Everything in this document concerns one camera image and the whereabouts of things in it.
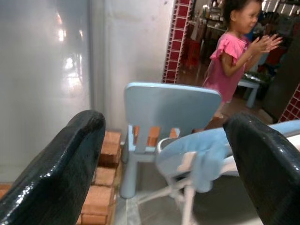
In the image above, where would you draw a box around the red tiled low wall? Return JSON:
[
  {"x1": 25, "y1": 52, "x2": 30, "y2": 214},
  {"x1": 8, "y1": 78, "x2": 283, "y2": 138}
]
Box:
[{"x1": 278, "y1": 83, "x2": 300, "y2": 123}]

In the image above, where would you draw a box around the small white fridge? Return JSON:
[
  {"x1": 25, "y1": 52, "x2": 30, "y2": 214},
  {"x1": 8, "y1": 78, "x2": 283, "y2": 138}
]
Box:
[{"x1": 0, "y1": 0, "x2": 175, "y2": 183}]

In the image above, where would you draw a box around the small pale blue child's table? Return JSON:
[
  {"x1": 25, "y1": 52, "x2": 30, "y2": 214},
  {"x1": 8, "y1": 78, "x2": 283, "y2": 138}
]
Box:
[{"x1": 237, "y1": 78, "x2": 261, "y2": 109}]

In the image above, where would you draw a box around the orange brick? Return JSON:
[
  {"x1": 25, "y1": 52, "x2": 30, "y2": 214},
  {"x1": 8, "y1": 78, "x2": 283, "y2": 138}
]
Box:
[
  {"x1": 97, "y1": 130, "x2": 122, "y2": 167},
  {"x1": 81, "y1": 186, "x2": 116, "y2": 216},
  {"x1": 76, "y1": 212, "x2": 111, "y2": 225},
  {"x1": 93, "y1": 165, "x2": 117, "y2": 188}
]

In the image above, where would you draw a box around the red tiled pillar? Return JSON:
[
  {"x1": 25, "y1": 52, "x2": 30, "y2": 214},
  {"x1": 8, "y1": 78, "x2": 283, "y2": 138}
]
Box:
[{"x1": 162, "y1": 0, "x2": 193, "y2": 84}]

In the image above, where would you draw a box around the pale blue child's chair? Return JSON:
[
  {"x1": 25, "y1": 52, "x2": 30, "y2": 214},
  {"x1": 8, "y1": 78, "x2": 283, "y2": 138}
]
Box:
[{"x1": 120, "y1": 82, "x2": 223, "y2": 200}]

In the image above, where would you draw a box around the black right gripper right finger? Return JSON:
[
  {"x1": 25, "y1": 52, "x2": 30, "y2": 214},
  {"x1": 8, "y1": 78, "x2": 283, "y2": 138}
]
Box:
[{"x1": 223, "y1": 112, "x2": 300, "y2": 225}]

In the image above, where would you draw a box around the child in pink shirt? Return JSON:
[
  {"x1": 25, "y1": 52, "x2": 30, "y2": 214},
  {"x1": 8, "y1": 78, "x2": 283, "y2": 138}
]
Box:
[{"x1": 202, "y1": 0, "x2": 284, "y2": 131}]

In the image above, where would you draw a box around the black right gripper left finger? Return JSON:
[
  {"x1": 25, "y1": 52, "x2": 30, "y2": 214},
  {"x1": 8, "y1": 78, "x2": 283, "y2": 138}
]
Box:
[{"x1": 0, "y1": 110, "x2": 106, "y2": 225}]

